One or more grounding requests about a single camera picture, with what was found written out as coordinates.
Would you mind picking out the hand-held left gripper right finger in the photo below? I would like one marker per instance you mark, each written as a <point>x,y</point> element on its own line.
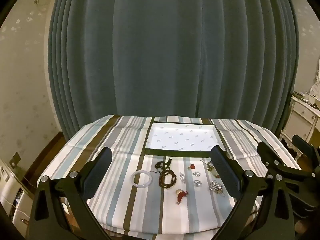
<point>226,176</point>

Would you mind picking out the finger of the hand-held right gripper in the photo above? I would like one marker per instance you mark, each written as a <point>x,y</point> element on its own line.
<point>265,153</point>
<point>303,145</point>

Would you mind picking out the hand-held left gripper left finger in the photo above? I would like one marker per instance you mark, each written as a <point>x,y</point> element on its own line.
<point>97,177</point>

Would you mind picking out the large pearl cluster brooch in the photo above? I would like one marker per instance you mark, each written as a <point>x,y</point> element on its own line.
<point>216,187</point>

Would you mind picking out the pearl flower brooch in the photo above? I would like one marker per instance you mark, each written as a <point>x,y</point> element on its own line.
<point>197,173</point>
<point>198,183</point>

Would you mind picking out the white jade bangle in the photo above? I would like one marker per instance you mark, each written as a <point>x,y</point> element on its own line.
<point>133,180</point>

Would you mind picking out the crystal brooch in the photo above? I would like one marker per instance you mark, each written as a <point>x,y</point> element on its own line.
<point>181,175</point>

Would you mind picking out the green box with white lining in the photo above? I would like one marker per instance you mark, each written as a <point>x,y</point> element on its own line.
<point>180,137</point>

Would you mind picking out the white dresser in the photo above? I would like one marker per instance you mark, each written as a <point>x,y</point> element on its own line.
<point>300,115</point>

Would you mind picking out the small red knot charm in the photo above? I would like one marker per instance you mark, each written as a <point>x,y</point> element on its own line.
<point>192,166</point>

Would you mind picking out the striped tablecloth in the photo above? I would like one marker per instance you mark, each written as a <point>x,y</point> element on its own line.
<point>120,135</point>

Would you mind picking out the white appliance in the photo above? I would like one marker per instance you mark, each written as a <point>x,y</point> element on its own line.
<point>10,195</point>

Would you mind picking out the grey-green curtain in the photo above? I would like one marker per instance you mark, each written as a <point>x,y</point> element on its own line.
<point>160,55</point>

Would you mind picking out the white ornate mirror frame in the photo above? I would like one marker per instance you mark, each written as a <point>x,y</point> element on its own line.
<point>315,85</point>

